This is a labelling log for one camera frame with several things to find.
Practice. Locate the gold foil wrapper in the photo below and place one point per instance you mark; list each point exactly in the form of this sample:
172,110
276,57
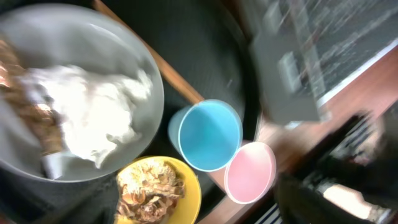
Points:
37,116

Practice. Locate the food scraps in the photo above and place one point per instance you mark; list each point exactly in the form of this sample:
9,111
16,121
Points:
149,192

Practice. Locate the grey dishwasher rack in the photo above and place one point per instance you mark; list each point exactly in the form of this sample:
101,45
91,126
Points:
306,51

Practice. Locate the blue cup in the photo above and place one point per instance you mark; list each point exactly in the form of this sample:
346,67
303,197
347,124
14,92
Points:
207,134

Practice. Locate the wooden chopstick upper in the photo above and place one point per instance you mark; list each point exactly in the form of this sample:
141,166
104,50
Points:
167,71

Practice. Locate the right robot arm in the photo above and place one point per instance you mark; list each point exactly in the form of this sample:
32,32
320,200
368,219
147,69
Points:
345,184

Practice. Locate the pink cup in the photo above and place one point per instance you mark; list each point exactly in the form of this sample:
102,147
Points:
251,173

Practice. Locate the crumpled white napkin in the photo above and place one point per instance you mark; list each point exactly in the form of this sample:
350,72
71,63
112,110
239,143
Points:
94,112

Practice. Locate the yellow bowl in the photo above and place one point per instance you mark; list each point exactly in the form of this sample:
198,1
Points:
188,208

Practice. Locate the grey plate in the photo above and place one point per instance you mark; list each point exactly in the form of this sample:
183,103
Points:
49,35

